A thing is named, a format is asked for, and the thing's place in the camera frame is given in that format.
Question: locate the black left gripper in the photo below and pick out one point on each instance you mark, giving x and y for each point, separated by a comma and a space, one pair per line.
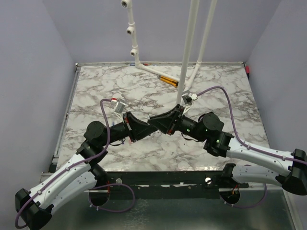
136, 128

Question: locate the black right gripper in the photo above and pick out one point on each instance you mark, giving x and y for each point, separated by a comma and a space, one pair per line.
166, 122

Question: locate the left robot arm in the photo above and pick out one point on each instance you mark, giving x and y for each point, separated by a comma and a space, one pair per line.
81, 172

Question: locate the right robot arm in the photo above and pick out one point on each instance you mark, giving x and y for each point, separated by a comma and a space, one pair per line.
289, 167

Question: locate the yellow utility knife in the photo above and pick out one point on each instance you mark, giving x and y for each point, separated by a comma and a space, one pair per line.
168, 81

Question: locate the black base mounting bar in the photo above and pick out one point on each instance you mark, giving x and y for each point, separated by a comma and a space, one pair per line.
168, 185

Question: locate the red black clamp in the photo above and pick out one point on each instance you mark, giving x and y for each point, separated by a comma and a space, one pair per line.
247, 71

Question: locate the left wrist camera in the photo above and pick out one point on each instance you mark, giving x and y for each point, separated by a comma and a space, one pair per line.
120, 105

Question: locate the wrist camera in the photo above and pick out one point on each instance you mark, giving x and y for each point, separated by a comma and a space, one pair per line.
188, 99
120, 105

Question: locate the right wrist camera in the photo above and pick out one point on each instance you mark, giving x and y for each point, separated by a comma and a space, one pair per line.
188, 99

